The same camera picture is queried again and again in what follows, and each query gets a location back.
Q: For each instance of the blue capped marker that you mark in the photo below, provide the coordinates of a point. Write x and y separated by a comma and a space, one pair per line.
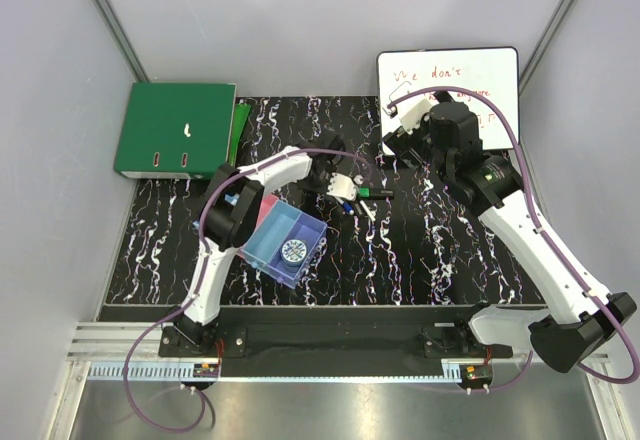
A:
350, 208

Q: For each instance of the round blue tape tin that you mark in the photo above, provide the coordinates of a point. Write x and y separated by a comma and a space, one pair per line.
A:
293, 252

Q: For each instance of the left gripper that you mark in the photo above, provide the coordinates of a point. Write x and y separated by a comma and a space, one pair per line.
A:
303, 184

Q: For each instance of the four-compartment colourful organizer tray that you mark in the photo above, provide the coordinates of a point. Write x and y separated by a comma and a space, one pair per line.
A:
278, 222

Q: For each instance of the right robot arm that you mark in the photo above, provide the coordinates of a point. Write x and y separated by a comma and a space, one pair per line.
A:
580, 313

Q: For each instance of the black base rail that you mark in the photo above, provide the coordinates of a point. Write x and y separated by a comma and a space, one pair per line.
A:
340, 342

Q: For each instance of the black marble pattern mat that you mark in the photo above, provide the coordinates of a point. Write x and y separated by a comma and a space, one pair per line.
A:
423, 248

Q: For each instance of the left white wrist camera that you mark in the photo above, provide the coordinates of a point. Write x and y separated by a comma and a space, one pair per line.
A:
343, 187

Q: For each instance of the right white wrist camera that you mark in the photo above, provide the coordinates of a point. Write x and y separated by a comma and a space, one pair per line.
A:
407, 115

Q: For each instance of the green folder sheet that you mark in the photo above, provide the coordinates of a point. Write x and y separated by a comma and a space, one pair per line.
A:
241, 114

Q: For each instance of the white whiteboard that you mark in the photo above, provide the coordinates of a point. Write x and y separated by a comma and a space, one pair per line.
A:
489, 72

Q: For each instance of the green black marker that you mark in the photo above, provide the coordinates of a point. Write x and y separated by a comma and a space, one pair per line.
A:
375, 193

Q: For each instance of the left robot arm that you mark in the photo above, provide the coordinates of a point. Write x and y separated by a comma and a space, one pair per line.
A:
229, 216

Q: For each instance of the green ring binder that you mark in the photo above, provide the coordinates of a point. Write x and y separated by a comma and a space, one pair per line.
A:
152, 144

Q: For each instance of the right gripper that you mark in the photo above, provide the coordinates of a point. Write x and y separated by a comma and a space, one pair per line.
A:
404, 146

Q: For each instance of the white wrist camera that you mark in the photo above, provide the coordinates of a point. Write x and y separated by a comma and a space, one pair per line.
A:
343, 187
407, 115

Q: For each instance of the white marker blue cap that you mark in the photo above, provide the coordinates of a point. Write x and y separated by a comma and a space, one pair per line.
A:
232, 199

